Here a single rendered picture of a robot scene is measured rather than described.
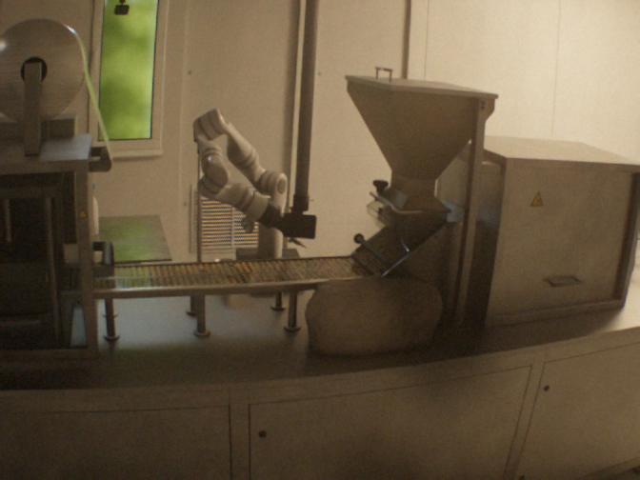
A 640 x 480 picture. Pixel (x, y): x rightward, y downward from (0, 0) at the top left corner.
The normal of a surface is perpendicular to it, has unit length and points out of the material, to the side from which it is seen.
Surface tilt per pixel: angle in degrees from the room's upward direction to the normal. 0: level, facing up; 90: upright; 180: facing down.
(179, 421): 90
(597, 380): 90
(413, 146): 114
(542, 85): 90
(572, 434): 90
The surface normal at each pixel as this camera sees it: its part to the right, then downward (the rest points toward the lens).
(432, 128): 0.26, 0.66
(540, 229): 0.30, 0.29
